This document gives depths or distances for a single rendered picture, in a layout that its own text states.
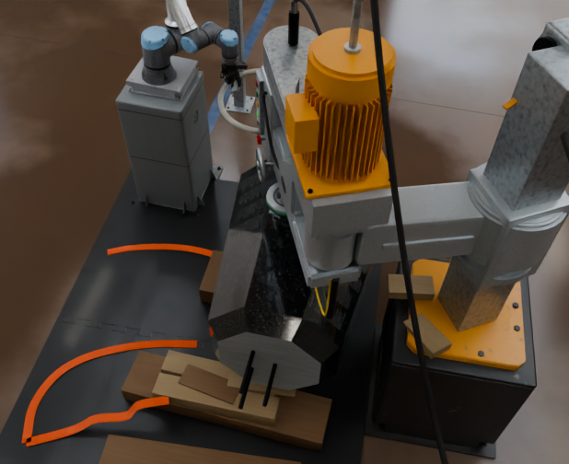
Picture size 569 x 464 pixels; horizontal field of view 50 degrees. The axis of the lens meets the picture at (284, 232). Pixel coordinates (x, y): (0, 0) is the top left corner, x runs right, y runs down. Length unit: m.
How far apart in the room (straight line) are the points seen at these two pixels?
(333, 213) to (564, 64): 0.77
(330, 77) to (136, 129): 2.30
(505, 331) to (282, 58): 1.48
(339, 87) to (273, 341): 1.34
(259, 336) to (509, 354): 1.05
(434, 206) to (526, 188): 0.30
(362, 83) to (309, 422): 1.99
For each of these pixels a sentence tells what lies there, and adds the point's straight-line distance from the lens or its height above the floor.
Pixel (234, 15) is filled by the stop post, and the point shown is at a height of 0.79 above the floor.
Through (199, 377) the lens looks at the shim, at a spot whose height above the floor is 0.24.
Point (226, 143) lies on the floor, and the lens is 4.59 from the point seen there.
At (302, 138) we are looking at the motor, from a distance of 1.70.
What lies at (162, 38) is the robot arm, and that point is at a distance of 3.52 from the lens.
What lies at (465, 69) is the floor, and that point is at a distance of 5.54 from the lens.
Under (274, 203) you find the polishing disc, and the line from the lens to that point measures 2.94.
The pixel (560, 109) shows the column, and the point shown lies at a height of 1.99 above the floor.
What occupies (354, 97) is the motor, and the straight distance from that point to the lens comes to 1.62.
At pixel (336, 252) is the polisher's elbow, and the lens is 2.12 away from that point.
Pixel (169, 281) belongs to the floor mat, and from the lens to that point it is 3.79.
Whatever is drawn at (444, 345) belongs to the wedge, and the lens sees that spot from 2.66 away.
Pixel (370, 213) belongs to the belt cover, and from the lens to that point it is 1.88.
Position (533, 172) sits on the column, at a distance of 2.06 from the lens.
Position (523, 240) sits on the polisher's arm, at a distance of 2.22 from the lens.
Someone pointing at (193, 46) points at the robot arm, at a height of 1.26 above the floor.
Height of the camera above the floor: 3.07
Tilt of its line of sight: 50 degrees down
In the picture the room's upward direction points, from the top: 1 degrees clockwise
